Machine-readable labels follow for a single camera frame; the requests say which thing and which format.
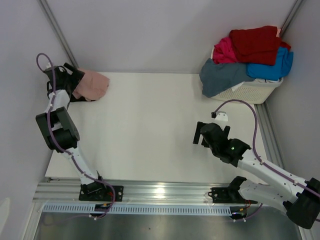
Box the folded black t shirt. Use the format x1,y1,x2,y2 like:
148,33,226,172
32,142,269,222
70,94,95,103

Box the dark red t shirt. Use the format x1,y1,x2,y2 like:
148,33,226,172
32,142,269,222
228,25,291,66

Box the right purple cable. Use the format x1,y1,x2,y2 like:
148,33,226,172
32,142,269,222
211,99,320,223

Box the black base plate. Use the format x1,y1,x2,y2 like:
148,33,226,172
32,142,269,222
78,182,124,202
207,187,248,204

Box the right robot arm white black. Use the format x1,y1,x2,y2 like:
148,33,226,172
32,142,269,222
193,121,320,230

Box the pink t shirt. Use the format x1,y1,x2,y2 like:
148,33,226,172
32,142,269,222
72,68,110,101

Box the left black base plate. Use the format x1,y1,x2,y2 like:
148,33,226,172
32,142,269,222
78,182,124,202

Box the purple cable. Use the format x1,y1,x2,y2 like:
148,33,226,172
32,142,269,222
36,52,117,221
211,99,320,223

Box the white slotted cable duct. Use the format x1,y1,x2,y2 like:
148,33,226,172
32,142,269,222
42,203,232,216

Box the white laundry basket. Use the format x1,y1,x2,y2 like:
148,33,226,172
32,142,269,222
212,77,284,104

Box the grey blue t shirt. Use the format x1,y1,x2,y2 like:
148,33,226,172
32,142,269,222
199,58,255,98

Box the bright blue t shirt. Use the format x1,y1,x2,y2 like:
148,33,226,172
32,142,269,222
245,46,294,81

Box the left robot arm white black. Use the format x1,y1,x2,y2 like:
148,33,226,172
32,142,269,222
35,63,108,201

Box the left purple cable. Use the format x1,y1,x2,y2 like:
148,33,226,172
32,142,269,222
36,52,117,221

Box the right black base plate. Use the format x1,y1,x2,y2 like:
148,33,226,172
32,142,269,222
207,187,248,204

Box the white t shirt in basket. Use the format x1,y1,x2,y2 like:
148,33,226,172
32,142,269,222
254,78,283,84

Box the magenta t shirt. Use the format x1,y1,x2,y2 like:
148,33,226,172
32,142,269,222
212,37,240,64

